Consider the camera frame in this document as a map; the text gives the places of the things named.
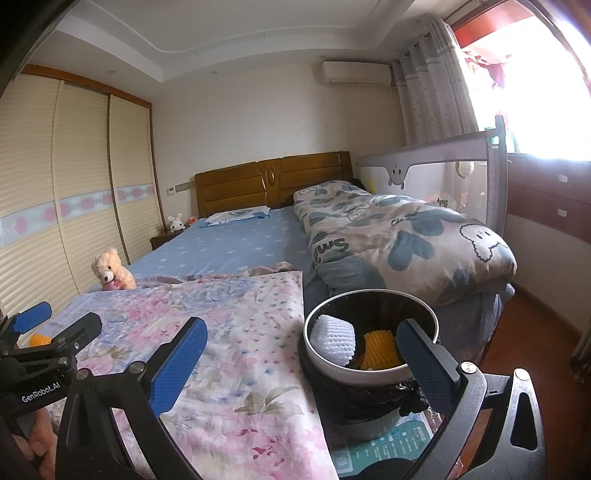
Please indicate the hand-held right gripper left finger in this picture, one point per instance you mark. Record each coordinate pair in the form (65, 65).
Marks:
(178, 364)

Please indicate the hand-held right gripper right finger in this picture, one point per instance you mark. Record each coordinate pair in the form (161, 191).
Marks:
(422, 369)

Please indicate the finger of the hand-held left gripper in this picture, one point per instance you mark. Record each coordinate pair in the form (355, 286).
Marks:
(32, 317)
(85, 325)

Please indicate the white bin with black liner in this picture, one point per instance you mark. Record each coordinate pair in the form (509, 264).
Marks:
(360, 302)

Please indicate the white foam fruit net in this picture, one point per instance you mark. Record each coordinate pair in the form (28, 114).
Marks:
(332, 339)

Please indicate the person's left hand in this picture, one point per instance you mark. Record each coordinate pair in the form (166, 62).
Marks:
(44, 438)

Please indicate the beige teddy bear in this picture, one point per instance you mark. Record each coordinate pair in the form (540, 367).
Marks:
(108, 267)

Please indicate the floral blanket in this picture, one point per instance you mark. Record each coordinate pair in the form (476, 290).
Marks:
(240, 350)

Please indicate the wooden nightstand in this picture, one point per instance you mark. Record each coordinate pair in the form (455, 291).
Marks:
(161, 240)

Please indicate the bed with blue sheet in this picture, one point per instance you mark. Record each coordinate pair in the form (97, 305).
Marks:
(231, 244)

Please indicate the white rabbit plush toy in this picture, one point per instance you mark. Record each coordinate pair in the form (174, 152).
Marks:
(175, 224)

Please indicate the grey heart patterned quilt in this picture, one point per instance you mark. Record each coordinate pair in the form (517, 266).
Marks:
(392, 230)

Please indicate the blue white pillow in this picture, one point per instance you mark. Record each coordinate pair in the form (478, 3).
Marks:
(235, 216)

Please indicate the cream sliding door wardrobe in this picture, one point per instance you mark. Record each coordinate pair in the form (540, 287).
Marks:
(83, 152)

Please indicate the wooden headboard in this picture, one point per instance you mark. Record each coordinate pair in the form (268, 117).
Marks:
(231, 189)

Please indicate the brown drawer cabinet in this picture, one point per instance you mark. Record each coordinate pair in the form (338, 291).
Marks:
(545, 194)

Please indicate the grey dotted curtain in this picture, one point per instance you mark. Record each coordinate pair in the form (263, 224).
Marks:
(429, 92)

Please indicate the white air conditioner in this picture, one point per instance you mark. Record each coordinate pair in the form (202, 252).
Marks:
(355, 72)

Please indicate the red window valance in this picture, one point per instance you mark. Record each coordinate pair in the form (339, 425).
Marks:
(480, 32)

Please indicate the grey bed guard rail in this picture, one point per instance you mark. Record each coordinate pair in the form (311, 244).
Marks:
(415, 161)

